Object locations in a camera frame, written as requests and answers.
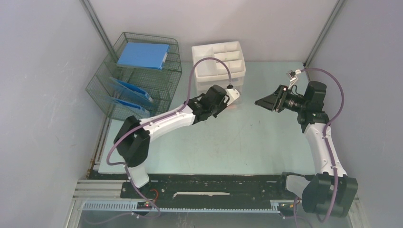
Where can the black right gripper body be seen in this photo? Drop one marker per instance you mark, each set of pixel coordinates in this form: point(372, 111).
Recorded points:
point(289, 101)

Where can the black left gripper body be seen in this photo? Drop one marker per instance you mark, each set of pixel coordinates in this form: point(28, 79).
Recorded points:
point(215, 109)

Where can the white plastic drawer organizer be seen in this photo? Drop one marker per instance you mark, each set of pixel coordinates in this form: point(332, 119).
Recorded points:
point(229, 66)

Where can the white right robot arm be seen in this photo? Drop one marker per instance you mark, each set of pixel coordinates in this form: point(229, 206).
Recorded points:
point(321, 148)

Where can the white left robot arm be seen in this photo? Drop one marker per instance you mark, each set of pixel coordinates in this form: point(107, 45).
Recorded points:
point(134, 137)

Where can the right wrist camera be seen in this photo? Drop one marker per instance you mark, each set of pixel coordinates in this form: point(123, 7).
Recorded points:
point(293, 78)

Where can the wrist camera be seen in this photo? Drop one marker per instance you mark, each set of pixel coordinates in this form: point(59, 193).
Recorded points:
point(293, 78)
point(233, 93)

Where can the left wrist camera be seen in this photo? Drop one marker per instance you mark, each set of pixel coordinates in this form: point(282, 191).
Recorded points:
point(233, 93)

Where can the green wire mesh rack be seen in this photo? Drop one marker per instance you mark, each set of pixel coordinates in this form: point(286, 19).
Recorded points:
point(160, 84)

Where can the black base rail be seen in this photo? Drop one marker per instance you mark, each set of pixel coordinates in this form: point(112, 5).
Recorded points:
point(218, 193)

